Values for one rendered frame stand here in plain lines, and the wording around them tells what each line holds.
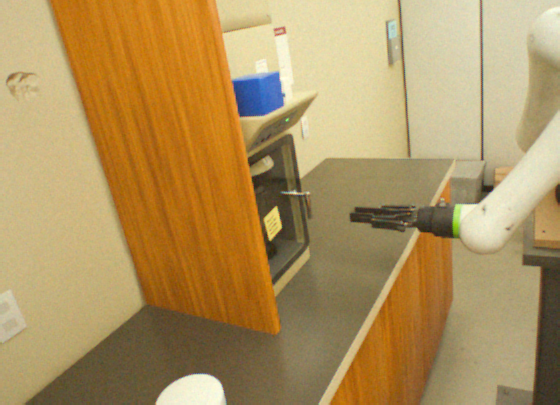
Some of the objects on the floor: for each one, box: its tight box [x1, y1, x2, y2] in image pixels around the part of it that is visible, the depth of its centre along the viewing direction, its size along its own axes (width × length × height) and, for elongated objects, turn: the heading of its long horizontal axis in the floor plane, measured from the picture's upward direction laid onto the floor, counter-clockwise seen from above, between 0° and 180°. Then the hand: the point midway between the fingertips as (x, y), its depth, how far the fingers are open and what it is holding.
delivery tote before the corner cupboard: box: [449, 160, 485, 205], centre depth 389 cm, size 61×44×33 cm
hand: (363, 214), depth 135 cm, fingers open, 3 cm apart
